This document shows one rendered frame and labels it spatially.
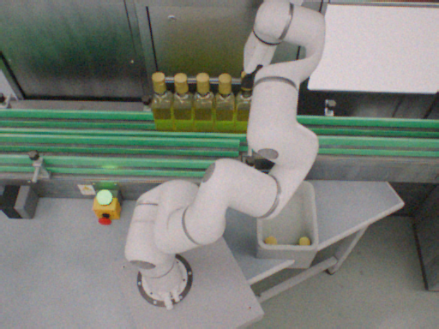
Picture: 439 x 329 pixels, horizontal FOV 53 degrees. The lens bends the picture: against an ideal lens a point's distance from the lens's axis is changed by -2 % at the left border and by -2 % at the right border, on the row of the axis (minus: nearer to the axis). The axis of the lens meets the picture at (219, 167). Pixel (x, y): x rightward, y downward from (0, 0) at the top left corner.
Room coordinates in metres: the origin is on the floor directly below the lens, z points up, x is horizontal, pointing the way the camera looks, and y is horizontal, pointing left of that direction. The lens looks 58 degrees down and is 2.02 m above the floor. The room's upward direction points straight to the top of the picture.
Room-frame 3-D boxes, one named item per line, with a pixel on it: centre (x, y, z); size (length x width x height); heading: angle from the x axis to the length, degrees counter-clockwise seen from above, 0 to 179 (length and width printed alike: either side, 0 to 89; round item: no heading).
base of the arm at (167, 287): (0.37, 0.15, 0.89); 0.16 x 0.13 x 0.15; 22
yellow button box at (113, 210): (0.62, 0.35, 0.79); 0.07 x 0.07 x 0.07; 88
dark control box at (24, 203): (0.63, 0.63, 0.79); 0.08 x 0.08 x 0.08; 88
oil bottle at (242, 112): (0.80, -0.07, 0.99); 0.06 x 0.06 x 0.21; 88
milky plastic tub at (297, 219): (0.57, -0.20, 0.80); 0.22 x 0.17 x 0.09; 178
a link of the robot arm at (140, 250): (0.39, 0.16, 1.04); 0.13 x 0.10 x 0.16; 172
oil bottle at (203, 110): (0.80, 0.04, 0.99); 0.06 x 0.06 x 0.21; 88
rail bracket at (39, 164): (0.64, 0.52, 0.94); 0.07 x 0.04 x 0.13; 178
